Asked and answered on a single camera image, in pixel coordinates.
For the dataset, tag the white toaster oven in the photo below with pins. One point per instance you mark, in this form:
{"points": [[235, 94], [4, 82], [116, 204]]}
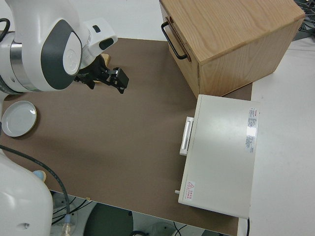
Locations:
{"points": [[221, 152]]}

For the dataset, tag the light wooden drawer cabinet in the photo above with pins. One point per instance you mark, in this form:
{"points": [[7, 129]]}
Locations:
{"points": [[233, 29]]}

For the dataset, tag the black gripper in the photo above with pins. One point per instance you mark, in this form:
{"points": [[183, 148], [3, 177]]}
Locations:
{"points": [[94, 70]]}

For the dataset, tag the gray round plate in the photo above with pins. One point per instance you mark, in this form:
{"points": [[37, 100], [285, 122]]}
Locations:
{"points": [[18, 118]]}

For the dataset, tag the brown table mat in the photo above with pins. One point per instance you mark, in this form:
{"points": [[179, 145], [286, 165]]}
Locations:
{"points": [[123, 135]]}

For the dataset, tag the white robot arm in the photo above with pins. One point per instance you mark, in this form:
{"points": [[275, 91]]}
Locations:
{"points": [[29, 24]]}

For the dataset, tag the dark round stand base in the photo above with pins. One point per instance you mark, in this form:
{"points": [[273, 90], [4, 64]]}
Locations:
{"points": [[108, 221]]}

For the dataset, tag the blue bell on wooden base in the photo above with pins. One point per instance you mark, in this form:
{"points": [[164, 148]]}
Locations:
{"points": [[40, 175]]}

